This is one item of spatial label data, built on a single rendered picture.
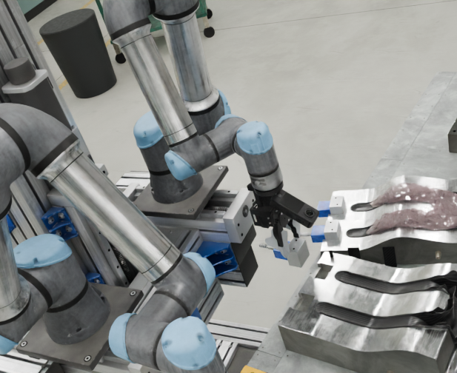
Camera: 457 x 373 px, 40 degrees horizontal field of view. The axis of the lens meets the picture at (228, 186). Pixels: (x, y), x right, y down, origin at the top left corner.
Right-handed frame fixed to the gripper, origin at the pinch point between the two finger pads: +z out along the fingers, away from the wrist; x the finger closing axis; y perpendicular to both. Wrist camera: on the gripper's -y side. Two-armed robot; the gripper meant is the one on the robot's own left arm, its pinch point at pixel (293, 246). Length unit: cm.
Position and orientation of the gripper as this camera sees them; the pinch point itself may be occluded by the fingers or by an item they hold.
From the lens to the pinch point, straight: 158.0
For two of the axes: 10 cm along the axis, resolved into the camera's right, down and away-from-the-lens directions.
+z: 2.7, 7.9, 5.5
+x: -5.1, 6.0, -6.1
